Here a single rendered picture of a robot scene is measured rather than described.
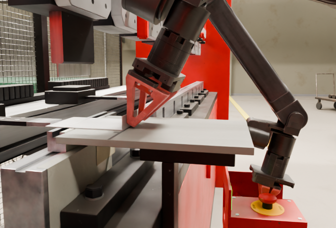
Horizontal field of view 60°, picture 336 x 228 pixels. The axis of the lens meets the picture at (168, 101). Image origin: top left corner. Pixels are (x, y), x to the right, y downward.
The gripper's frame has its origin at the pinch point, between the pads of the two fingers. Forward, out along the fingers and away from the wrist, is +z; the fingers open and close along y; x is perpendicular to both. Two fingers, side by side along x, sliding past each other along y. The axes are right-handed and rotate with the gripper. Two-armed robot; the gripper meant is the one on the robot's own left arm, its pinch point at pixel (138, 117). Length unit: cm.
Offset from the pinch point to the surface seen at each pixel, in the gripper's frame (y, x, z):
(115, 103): -73, -28, 23
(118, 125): 1.8, -2.0, 2.2
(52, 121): 2.0, -12.6, 7.4
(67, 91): -32.6, -29.9, 14.4
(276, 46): -1115, 108, -144
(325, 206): -196, 125, 51
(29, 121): 2.9, -15.9, 9.1
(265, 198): -19.7, 29.4, 8.0
